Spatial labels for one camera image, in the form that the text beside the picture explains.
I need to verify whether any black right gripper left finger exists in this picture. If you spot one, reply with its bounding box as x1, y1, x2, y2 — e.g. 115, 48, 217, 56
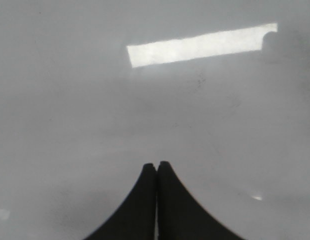
86, 163, 157, 240

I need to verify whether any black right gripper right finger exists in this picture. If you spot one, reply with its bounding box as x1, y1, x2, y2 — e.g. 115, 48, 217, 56
157, 161, 241, 240

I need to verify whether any white whiteboard with aluminium frame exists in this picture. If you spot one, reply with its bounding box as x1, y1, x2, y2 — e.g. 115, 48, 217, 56
0, 0, 310, 240

